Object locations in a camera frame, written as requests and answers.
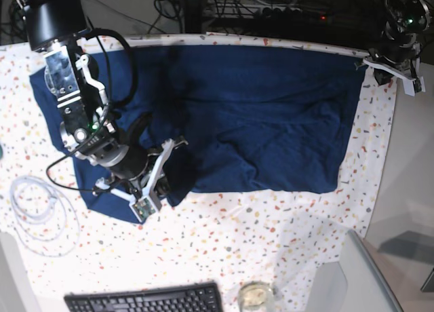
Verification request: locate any terrazzo patterned table cloth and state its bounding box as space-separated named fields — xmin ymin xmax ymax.
xmin=1 ymin=43 xmax=398 ymax=311

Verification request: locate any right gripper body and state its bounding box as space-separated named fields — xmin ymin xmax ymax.
xmin=92 ymin=137 xmax=188 ymax=223

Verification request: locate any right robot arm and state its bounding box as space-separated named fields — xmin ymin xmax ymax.
xmin=15 ymin=0 xmax=186 ymax=223

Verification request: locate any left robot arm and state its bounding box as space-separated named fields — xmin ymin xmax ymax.
xmin=363 ymin=0 xmax=433 ymax=96

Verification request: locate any black computer keyboard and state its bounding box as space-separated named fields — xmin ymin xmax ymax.
xmin=64 ymin=282 xmax=223 ymax=312

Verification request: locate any dark blue t-shirt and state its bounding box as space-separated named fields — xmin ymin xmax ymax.
xmin=29 ymin=44 xmax=370 ymax=225

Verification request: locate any grey monitor edge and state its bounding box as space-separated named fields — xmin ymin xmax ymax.
xmin=339 ymin=231 xmax=403 ymax=312

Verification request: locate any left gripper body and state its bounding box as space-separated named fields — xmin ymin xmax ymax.
xmin=363 ymin=49 xmax=426 ymax=96

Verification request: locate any coiled white cable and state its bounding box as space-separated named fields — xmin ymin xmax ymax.
xmin=9 ymin=175 xmax=81 ymax=258

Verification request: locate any clear glass jar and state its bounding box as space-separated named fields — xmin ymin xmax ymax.
xmin=237 ymin=281 xmax=275 ymax=312

